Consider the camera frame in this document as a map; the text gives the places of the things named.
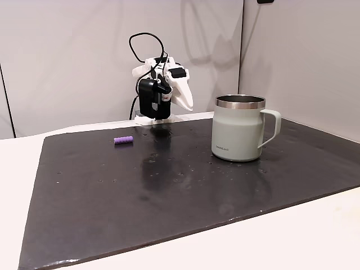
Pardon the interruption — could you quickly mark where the purple pen grip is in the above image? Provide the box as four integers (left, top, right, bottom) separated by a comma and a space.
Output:
113, 136, 134, 146

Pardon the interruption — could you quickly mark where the pale green steel mug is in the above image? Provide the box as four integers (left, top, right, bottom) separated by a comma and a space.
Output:
211, 94, 282, 163

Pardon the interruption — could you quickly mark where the black table mat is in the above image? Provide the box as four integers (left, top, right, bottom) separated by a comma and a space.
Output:
17, 116, 360, 270

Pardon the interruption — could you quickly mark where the black camera box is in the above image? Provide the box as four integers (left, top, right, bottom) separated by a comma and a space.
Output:
137, 78, 159, 118

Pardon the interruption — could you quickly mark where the black power cable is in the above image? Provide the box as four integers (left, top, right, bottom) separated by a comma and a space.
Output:
129, 95, 140, 120

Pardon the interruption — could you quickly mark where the black camera cable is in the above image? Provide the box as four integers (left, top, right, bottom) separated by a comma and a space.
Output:
128, 33, 166, 83

